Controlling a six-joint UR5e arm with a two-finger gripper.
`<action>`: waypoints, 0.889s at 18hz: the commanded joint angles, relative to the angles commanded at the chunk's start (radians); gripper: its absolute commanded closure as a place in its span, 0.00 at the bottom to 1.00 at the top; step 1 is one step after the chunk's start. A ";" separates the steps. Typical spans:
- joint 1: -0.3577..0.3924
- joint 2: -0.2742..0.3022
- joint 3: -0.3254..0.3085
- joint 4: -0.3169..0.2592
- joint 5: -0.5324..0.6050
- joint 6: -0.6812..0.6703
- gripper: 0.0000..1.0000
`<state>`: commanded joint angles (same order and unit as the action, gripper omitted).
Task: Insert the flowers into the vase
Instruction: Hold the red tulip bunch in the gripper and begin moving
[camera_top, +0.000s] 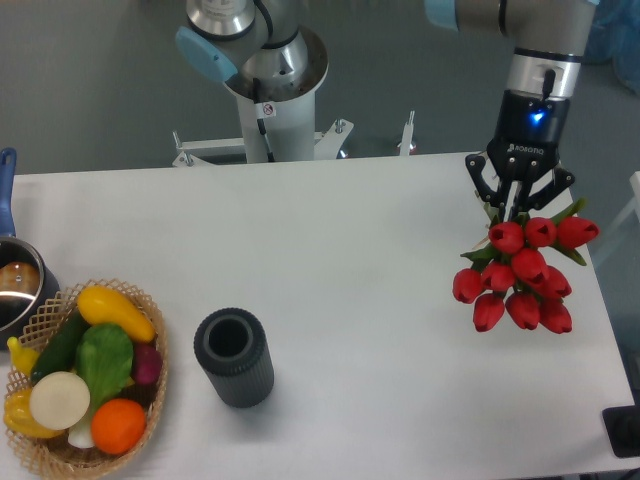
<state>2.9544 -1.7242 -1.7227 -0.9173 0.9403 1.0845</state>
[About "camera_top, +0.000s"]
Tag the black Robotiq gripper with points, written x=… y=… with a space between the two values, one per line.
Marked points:
x=524 y=149

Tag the red tulip bouquet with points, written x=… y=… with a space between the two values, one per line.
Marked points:
x=509 y=274

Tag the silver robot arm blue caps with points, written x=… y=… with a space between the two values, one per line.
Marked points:
x=273 y=66

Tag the dark grey ribbed vase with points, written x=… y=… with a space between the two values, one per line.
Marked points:
x=231 y=347

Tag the blue plastic bag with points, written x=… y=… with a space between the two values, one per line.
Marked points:
x=614 y=39

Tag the black device at edge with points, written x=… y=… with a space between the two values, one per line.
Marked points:
x=622 y=427

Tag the purple radish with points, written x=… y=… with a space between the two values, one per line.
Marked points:
x=147 y=364

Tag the yellow squash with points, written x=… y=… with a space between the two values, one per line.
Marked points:
x=101 y=305

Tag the green lettuce leaf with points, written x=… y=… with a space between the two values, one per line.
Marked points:
x=104 y=360

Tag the orange fruit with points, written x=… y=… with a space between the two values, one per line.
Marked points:
x=118 y=425

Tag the dark green cucumber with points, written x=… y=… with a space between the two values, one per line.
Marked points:
x=60 y=351

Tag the white round onion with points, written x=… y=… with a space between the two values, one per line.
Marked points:
x=59 y=400

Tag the yellow banana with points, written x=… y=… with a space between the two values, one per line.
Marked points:
x=22 y=358

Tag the woven wicker basket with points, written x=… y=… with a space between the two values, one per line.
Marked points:
x=55 y=458

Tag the yellow bell pepper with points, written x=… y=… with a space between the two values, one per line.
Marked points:
x=19 y=419

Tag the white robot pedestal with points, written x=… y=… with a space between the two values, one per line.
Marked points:
x=277 y=131

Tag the white metal base frame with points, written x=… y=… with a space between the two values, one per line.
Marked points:
x=329 y=145

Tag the blue handled saucepan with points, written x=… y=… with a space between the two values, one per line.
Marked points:
x=26 y=281

